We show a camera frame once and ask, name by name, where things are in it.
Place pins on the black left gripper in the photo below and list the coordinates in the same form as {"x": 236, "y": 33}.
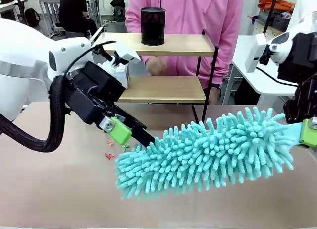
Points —
{"x": 94, "y": 95}

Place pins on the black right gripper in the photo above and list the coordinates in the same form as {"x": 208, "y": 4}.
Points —
{"x": 305, "y": 73}

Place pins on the green paper scrap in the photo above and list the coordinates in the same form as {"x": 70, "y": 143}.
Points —
{"x": 126, "y": 147}

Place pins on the pink-red paper scrap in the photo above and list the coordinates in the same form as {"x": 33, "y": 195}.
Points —
{"x": 110, "y": 142}

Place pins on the red paper scrap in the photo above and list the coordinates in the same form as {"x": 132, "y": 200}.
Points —
{"x": 109, "y": 155}

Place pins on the teal microfibre duster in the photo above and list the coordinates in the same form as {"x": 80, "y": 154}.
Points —
{"x": 203, "y": 152}

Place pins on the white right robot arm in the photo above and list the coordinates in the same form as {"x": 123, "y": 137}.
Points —
{"x": 284, "y": 48}

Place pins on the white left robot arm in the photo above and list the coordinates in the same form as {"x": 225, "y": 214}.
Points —
{"x": 22, "y": 58}

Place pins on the person's right hand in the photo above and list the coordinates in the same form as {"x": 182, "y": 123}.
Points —
{"x": 156, "y": 65}

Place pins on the person's left hand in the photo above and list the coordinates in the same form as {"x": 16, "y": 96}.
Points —
{"x": 214, "y": 95}

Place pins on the large white table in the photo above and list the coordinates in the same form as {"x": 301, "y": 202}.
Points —
{"x": 239, "y": 53}

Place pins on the black mesh pen cup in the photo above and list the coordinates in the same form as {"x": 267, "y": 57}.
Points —
{"x": 152, "y": 25}

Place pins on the grey storage crate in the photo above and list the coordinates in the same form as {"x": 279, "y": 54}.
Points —
{"x": 281, "y": 22}

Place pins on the black bag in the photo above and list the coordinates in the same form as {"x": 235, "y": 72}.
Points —
{"x": 118, "y": 3}

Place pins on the orange cloth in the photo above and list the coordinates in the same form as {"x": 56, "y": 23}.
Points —
{"x": 277, "y": 4}

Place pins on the black stand pole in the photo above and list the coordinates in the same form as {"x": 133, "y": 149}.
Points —
{"x": 272, "y": 6}
{"x": 21, "y": 6}

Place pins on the person in pink hoodie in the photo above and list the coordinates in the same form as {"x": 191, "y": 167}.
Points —
{"x": 188, "y": 13}

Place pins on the seated person in black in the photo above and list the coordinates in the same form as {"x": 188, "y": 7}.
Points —
{"x": 74, "y": 11}

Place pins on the black backpack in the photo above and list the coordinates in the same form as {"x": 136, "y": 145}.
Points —
{"x": 32, "y": 16}

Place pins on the two-tier wooden metal-frame shelf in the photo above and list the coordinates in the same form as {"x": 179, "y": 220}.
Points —
{"x": 163, "y": 90}

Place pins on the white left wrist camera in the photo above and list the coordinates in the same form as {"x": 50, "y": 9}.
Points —
{"x": 126, "y": 54}

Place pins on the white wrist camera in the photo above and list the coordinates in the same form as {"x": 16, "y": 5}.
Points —
{"x": 126, "y": 54}
{"x": 255, "y": 50}

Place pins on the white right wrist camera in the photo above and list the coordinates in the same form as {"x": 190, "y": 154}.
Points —
{"x": 255, "y": 50}

